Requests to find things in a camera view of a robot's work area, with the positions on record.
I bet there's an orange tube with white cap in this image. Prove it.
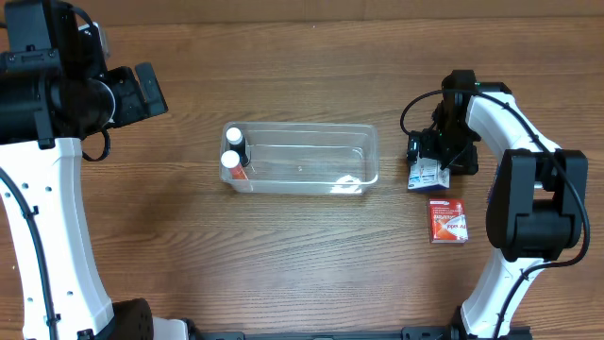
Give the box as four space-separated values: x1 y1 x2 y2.
221 150 248 180

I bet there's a red Panadol box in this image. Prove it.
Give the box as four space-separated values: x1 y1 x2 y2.
428 198 469 244

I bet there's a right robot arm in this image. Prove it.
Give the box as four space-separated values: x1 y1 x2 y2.
401 70 590 339

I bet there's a white bandage box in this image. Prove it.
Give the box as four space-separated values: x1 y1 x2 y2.
408 158 450 192

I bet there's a clear plastic container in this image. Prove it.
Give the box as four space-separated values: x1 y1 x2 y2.
219 121 379 195

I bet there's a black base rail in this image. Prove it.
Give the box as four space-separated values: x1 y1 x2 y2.
188 325 533 340

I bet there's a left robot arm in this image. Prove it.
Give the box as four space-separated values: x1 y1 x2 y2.
1 1 190 340

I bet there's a dark bottle with white cap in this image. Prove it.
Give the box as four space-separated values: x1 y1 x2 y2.
226 127 250 167

